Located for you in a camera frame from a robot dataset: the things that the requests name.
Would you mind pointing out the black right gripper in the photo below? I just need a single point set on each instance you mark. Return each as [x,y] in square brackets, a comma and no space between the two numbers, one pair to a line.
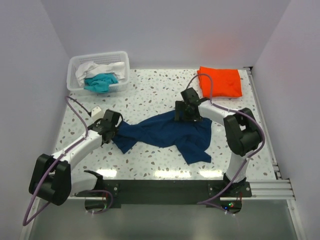
[180,105]

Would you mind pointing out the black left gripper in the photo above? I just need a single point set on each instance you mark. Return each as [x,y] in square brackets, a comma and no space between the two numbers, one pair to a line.
[97,122]

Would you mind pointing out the navy blue t shirt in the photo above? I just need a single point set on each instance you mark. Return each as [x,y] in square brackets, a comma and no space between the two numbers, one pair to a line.
[191,138]

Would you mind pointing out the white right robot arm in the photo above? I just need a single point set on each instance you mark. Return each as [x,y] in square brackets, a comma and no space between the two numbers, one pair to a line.
[244,135]

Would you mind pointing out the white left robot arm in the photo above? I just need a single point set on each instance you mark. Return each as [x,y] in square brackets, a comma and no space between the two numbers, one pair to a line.
[52,178]

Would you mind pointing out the teal crumpled t shirt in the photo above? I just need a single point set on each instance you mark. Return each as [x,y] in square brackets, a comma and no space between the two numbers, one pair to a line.
[100,83]

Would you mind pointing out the orange folded t shirt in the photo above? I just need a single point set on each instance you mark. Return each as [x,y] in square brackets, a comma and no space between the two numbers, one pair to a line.
[226,82]

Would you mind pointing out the white plastic basket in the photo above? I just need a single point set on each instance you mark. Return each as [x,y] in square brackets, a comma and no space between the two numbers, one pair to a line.
[101,59]

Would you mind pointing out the white crumpled t shirt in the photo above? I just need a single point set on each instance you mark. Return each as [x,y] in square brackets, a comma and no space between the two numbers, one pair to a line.
[90,69]

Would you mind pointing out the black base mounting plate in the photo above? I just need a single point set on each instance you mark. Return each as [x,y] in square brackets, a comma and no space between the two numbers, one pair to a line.
[116,193]

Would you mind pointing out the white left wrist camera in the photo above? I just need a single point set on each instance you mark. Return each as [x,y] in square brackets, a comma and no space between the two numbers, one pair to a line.
[96,113]

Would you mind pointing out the right side aluminium rail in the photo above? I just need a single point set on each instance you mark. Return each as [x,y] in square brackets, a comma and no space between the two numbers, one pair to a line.
[275,165]

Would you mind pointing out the aluminium frame rail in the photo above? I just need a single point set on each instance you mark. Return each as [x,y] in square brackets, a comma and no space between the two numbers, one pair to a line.
[278,189]

